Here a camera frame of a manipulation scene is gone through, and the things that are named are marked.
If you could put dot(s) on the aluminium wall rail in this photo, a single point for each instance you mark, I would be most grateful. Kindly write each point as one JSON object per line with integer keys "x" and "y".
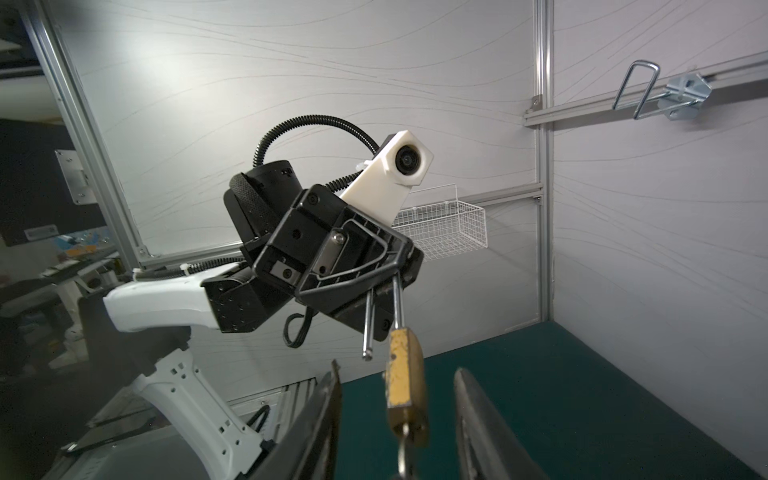
{"x": 740, "y": 78}

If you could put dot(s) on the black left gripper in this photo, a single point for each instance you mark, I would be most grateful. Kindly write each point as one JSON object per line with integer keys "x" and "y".
{"x": 328, "y": 255}

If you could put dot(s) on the white wire basket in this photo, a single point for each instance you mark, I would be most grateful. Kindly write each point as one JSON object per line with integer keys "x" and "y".
{"x": 440, "y": 224}

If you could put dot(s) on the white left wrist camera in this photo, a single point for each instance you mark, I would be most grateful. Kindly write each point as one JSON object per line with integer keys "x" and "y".
{"x": 382, "y": 188}

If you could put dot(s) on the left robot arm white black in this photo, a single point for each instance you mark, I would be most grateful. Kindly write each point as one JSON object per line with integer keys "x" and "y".
{"x": 155, "y": 312}

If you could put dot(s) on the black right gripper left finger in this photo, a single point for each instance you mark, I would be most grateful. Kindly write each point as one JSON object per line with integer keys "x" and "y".
{"x": 309, "y": 448}

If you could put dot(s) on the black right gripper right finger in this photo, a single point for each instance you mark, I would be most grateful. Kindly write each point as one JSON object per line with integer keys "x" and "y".
{"x": 487, "y": 447}

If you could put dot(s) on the brass padlock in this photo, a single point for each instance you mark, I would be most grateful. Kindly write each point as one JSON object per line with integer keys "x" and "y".
{"x": 405, "y": 372}

